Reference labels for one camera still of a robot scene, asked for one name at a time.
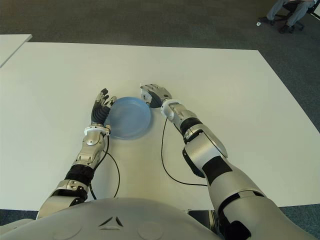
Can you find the neighbouring white table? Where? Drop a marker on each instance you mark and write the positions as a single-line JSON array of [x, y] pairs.
[[11, 46]]

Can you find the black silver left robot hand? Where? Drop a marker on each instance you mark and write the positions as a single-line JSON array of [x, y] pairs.
[[100, 113]]

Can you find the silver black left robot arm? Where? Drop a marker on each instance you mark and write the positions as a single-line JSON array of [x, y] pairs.
[[87, 147]]

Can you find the blue round plate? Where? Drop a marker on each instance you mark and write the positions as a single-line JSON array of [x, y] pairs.
[[130, 117]]

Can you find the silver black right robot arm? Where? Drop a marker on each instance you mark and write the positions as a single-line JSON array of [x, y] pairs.
[[215, 162]]

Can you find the seated person in jeans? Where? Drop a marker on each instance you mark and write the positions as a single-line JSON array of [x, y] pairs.
[[293, 13]]

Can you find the grey robot torso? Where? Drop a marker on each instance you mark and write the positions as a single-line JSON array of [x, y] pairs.
[[112, 220]]

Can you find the black office chair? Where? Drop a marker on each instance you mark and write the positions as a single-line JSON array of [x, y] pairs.
[[281, 15]]

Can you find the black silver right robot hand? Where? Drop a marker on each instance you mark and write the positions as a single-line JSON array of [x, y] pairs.
[[160, 93]]

